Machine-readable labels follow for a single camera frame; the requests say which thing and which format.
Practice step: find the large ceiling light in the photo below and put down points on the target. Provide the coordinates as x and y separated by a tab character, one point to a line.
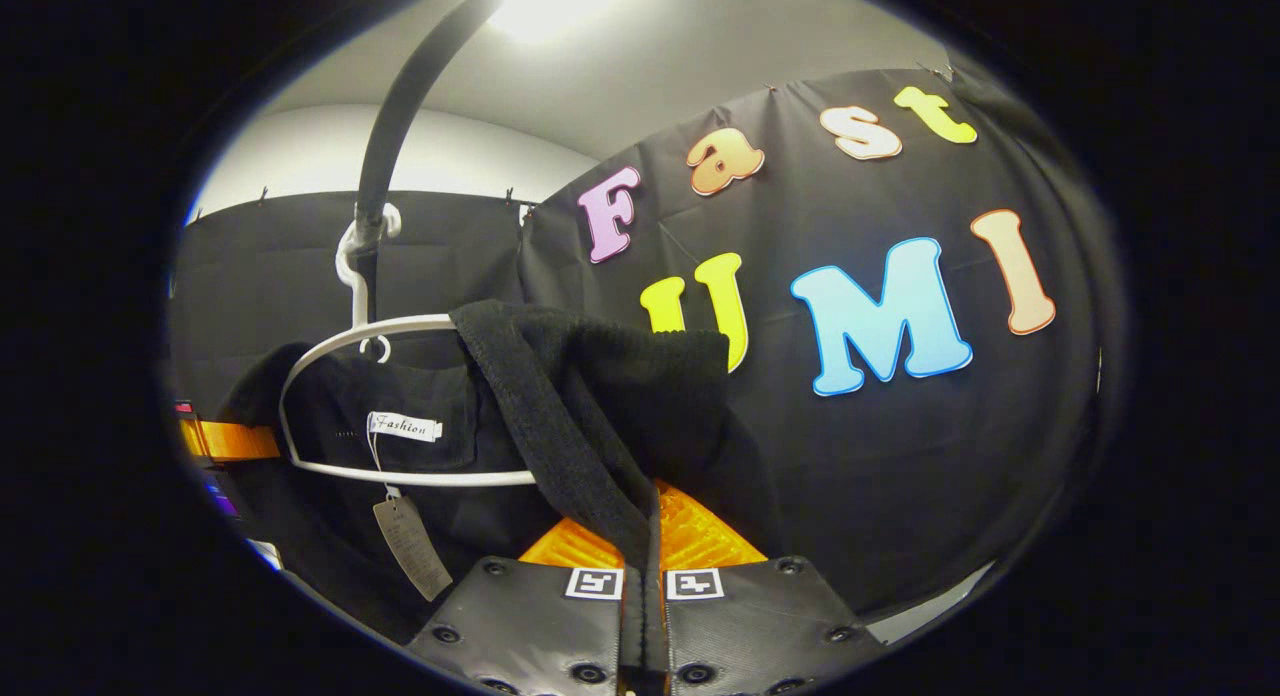
550	6

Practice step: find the small white blue object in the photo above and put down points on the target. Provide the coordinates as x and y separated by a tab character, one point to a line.
268	554

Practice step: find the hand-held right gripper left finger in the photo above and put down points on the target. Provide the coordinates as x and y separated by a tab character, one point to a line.
540	626

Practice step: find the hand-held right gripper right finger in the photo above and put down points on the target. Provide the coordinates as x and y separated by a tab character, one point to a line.
760	626

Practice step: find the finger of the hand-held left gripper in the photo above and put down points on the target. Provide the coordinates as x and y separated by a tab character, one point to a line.
235	441

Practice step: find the white plastic hanger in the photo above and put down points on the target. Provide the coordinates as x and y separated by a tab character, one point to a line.
346	266

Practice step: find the black metal clothes rack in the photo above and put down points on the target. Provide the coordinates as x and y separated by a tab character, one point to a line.
395	126

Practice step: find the black knit garment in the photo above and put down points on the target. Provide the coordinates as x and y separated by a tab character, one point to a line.
600	396

